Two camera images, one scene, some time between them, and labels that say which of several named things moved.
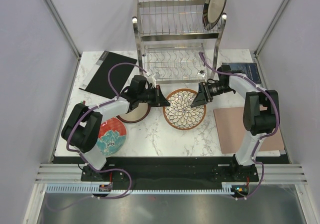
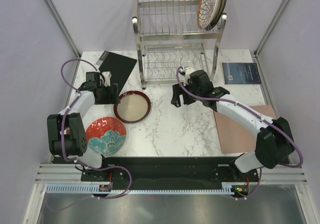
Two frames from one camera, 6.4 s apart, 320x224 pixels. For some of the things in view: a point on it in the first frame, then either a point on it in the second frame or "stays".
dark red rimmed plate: [136, 115] stays
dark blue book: [250, 69] stays
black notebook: [97, 81] stays
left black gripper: [159, 100] -> [112, 99]
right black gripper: [200, 99] -> [178, 90]
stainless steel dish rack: [173, 41] stays
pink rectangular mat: [231, 131] stays
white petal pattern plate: [179, 114] -> [209, 4]
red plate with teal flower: [112, 136] stays
